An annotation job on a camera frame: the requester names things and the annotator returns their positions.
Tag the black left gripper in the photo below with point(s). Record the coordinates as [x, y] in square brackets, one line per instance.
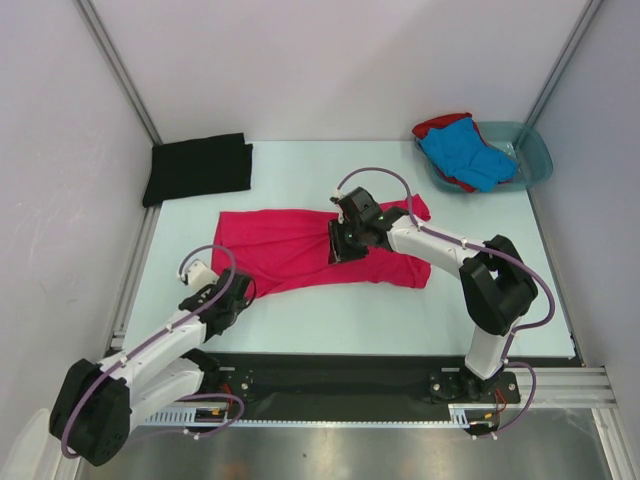
[241, 303]

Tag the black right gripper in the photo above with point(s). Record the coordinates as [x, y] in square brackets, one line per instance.
[338, 251]

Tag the pink t shirt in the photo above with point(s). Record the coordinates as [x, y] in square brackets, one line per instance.
[288, 249]

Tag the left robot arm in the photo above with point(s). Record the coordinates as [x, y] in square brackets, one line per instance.
[101, 403]

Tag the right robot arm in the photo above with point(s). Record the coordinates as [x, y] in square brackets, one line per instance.
[496, 288]

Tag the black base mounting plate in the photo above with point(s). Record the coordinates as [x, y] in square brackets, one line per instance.
[341, 388]

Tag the red t shirt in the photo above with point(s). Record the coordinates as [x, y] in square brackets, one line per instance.
[421, 130]

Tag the blue t shirt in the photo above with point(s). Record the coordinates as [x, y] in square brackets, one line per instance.
[460, 151]

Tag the folded black t shirt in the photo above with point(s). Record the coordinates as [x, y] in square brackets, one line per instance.
[213, 165]

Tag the teal plastic basin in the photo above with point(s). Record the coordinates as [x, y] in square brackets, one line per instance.
[521, 143]

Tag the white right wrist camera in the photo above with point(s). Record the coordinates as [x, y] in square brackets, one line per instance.
[336, 200]

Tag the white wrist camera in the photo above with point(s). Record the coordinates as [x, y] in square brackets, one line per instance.
[197, 272]
[336, 200]

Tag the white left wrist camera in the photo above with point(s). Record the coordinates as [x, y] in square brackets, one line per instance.
[197, 272]

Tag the aluminium front rail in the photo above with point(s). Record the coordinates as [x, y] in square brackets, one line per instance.
[571, 388]

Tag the right aluminium corner post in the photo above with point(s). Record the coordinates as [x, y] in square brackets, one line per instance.
[579, 31]

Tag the aluminium corner post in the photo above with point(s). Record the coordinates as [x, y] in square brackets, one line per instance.
[579, 31]
[108, 49]

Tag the left aluminium corner post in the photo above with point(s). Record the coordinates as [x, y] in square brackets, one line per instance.
[108, 49]

